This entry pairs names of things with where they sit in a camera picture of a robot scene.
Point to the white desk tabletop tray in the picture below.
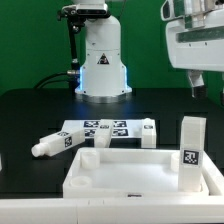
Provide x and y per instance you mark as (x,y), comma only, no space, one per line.
(115,172)

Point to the white marker sheet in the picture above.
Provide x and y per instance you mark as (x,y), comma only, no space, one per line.
(117,129)

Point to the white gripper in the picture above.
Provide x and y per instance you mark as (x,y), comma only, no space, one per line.
(198,49)

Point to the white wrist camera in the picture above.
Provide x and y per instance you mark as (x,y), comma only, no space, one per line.
(173,9)

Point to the white L-shaped fence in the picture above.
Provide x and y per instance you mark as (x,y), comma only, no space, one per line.
(124,210)

